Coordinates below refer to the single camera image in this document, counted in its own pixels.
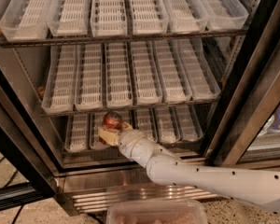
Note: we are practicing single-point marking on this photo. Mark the middle shelf tray five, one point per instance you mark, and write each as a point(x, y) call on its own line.
point(174, 84)

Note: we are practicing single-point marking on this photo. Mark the middle shelf tray two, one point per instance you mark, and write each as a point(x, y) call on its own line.
point(89, 84)

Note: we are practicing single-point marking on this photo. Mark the top shelf tray four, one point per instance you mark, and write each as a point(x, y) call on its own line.
point(149, 17)

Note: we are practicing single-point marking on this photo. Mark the bottom shelf tray five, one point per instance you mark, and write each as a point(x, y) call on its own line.
point(166, 123)

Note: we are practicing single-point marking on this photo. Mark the red coke can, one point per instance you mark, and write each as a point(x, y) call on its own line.
point(112, 120)

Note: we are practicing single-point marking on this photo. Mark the bottom shelf tray one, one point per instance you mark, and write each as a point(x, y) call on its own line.
point(76, 139)

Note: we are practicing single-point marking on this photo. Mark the top shelf tray five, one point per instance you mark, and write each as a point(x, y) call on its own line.
point(186, 16)

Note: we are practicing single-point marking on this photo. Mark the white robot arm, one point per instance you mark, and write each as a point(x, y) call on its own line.
point(254, 187)

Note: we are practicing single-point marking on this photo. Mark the stainless steel fridge body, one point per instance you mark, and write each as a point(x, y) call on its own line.
point(246, 66)

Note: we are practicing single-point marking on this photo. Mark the shelf tray four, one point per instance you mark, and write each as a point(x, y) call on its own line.
point(146, 80)
point(144, 122)
point(149, 17)

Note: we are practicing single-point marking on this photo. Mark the bottom shelf tray four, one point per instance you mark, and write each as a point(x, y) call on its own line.
point(144, 122)

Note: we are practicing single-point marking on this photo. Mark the top shelf tray six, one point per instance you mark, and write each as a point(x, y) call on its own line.
point(225, 14)

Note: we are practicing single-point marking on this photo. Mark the top shelf tray three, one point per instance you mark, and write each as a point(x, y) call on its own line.
point(108, 18)

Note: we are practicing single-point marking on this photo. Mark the middle shelf tray six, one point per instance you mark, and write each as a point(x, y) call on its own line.
point(198, 72)

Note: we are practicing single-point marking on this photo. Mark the shelf tray two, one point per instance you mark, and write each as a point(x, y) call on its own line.
point(89, 84)
point(68, 17)
point(96, 121)

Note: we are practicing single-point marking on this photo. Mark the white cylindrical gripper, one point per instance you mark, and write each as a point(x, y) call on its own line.
point(128, 141)

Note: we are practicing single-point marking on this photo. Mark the shelf tray six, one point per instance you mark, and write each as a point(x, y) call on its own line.
point(198, 72)
point(189, 125)
point(225, 14)

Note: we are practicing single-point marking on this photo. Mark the bottom shelf tray six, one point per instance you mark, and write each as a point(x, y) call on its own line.
point(189, 125)

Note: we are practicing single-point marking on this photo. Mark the middle shelf tray three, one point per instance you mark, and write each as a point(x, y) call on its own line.
point(118, 82)

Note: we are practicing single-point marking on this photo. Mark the open fridge door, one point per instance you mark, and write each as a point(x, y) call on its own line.
point(17, 149)

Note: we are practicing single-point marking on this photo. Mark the top shelf tray one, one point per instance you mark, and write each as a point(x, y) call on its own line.
point(25, 20)

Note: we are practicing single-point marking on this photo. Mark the clear plastic food container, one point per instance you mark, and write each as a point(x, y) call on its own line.
point(156, 212)

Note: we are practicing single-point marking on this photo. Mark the middle shelf tray one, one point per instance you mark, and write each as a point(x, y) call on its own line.
point(60, 87)

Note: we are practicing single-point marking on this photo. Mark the bottom shelf tray two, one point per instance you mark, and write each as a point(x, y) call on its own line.
point(96, 121)

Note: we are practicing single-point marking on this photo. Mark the shelf tray five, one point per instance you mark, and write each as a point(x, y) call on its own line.
point(166, 123)
point(174, 84)
point(186, 16)

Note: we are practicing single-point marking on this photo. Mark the top shelf tray two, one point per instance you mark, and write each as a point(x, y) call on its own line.
point(68, 17)

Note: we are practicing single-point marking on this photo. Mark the shelf tray one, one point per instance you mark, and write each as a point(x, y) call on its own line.
point(76, 139)
point(60, 87)
point(25, 20)

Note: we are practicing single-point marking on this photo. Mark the middle shelf tray four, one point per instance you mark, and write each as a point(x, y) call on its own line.
point(146, 80)

